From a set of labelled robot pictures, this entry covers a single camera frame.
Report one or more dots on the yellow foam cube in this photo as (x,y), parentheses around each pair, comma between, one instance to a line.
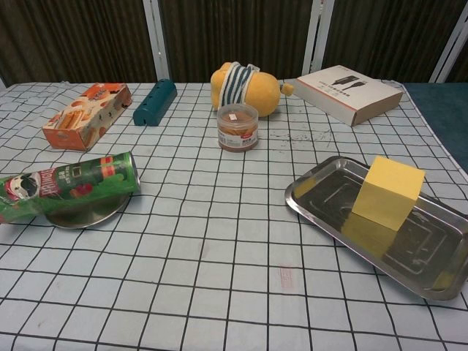
(384,194)

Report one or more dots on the green Pringles chips can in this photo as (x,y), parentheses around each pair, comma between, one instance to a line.
(73,183)

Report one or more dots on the clear plastic snack jar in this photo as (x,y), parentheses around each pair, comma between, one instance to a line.
(237,128)

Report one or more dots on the white black checkered tablecloth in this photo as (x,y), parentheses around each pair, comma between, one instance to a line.
(219,256)

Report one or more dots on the yellow plush toy striped cloth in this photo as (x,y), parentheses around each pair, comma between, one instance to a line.
(263,91)

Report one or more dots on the rectangular stainless steel tray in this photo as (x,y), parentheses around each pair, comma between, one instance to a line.
(329,197)

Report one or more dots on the teal plastic holder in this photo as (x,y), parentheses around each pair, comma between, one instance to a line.
(155,104)

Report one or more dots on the white charger cardboard box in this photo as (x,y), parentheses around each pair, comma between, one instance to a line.
(343,95)

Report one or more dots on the round stainless steel plate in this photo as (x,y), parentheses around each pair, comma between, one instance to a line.
(84,216)

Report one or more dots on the orange snack carton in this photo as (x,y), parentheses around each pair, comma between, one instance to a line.
(87,117)

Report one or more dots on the white metal frame post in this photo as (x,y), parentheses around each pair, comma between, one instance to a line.
(157,40)
(320,36)
(451,51)

